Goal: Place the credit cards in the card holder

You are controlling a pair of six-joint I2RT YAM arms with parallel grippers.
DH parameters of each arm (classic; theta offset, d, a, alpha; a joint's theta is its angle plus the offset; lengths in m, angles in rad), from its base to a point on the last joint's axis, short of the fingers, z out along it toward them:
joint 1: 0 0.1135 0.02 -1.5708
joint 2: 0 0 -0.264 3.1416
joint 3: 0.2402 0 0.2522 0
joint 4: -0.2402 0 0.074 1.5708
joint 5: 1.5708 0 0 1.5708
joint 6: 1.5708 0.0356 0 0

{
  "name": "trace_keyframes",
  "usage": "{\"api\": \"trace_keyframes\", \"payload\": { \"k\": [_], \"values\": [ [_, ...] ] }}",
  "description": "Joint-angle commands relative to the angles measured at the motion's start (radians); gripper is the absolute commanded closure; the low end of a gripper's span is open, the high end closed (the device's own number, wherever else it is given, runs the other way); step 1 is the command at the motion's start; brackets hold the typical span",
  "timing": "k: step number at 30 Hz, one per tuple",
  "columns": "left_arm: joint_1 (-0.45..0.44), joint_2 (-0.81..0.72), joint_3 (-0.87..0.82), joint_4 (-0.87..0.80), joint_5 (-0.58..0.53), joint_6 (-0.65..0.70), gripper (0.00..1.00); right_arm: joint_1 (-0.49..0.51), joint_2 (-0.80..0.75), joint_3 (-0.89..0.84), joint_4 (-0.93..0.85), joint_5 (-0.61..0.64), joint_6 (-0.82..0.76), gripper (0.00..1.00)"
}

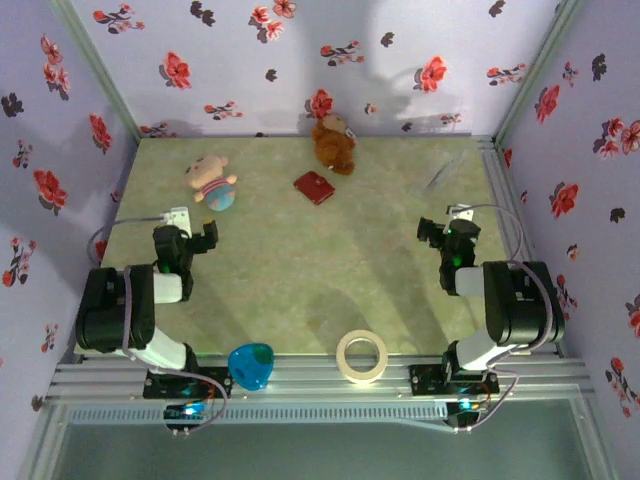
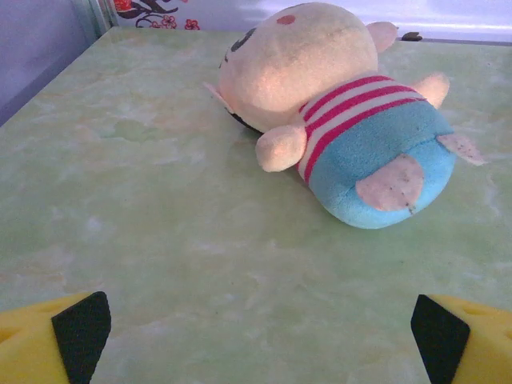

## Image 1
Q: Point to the pink doll plush striped shirt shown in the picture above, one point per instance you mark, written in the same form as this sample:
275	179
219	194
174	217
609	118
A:
212	185

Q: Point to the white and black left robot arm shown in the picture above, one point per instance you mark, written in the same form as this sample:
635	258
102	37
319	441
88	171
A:
112	310

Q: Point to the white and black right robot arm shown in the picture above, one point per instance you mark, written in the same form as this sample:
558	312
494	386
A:
520	305

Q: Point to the aluminium corner post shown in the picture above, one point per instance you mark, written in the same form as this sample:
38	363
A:
537	70
100	75

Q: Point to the long aluminium frame rail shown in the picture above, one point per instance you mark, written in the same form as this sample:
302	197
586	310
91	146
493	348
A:
305	380

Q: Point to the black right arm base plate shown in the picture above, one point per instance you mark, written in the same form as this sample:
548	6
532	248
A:
425	380

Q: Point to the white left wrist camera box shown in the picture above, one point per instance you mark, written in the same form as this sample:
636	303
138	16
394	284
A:
177	217

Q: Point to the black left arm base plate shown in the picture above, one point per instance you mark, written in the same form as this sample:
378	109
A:
215	382

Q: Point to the clear acrylic card stand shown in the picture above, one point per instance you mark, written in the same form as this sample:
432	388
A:
444	174

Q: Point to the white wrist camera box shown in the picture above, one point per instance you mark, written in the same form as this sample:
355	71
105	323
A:
177	217
462	214

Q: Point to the brown teddy bear plush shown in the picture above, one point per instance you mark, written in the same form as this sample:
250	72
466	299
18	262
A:
332	145

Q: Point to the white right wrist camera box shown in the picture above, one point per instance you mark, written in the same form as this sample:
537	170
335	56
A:
462	214

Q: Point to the red leather card holder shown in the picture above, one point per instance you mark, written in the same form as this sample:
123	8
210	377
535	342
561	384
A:
314	187

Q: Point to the beige masking tape roll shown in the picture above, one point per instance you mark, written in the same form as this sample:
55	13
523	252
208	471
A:
345	367

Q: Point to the short aluminium frame rail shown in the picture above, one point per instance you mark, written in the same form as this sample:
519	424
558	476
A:
496	170

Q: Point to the blue translucent plastic toy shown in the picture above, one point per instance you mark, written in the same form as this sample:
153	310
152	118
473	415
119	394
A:
250	365

